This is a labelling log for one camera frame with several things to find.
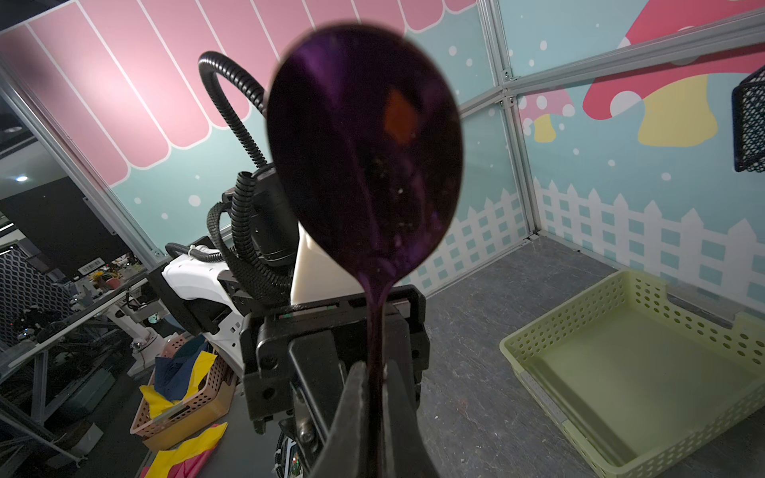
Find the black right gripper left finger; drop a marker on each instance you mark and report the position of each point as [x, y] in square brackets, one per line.
[346, 452]

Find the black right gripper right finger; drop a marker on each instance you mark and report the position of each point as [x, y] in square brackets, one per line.
[403, 451]

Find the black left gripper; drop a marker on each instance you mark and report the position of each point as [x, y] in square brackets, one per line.
[314, 345]

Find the purple spoon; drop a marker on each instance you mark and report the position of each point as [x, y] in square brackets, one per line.
[366, 138]

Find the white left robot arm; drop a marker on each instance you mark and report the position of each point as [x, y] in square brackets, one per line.
[205, 297]

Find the orange basket of napkins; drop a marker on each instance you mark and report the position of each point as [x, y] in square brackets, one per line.
[190, 388]

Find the green perforated plastic basket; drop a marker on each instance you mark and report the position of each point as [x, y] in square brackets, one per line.
[635, 382]

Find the black mesh wall basket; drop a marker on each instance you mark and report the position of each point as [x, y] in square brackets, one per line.
[748, 123]

